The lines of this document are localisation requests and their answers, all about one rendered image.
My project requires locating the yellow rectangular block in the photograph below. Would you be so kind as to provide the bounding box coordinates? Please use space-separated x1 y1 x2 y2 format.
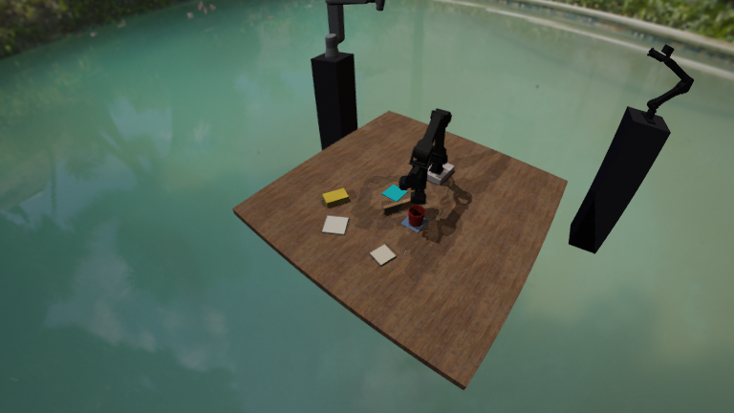
322 188 349 207

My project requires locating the beige flat square tile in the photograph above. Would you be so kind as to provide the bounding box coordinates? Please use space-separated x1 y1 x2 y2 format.
370 245 396 266

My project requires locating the light wooden beam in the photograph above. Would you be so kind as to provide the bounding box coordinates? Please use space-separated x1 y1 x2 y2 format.
383 198 416 215

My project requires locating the white flat square tile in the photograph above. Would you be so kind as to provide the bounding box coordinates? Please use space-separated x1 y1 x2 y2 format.
322 216 349 235

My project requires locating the dark red translucent cup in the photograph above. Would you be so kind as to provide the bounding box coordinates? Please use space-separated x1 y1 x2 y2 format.
408 206 425 227

